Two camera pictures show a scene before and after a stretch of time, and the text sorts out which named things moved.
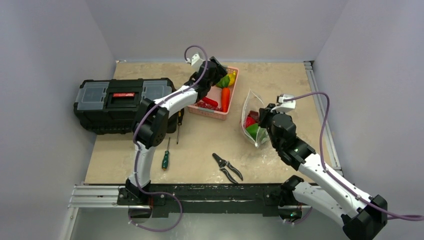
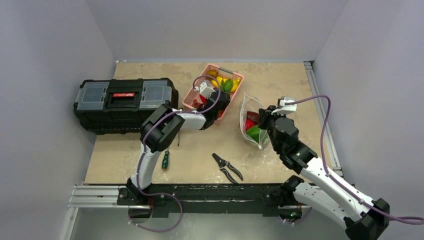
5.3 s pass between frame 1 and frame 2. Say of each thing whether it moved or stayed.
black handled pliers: stayed
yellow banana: moved
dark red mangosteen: stayed
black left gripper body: moved
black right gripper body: stayed
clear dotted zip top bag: stayed
